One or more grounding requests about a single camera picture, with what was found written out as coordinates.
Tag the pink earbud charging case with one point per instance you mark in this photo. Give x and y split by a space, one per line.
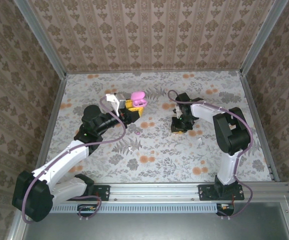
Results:
137 96

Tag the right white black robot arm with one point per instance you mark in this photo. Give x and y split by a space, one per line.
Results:
234 132

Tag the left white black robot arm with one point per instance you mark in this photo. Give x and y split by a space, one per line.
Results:
59 162

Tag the floral patterned table cover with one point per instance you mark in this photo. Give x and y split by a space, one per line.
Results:
159 162

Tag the grey metal panel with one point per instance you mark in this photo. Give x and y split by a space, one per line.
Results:
159 227

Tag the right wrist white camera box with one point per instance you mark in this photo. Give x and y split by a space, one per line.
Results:
177 111

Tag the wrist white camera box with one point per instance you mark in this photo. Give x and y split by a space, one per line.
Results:
113 100
177 111

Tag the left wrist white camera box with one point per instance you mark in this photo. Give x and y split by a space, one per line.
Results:
113 100

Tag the thin aluminium wall rail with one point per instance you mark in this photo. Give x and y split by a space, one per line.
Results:
154 72

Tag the left aluminium side rail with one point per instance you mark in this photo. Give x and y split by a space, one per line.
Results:
50 125

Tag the aluminium side rail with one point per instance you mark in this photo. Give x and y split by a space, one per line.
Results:
50 125
253 107

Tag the long aluminium base rail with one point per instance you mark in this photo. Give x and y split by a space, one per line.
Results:
154 192

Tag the right aluminium side rail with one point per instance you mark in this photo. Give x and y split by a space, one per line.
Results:
253 107

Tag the left aluminium corner post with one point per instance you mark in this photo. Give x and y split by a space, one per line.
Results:
42 37

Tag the aluminium corner post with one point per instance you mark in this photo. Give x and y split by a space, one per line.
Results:
262 37
42 37

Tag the right aluminium corner post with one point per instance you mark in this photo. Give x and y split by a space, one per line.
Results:
262 37

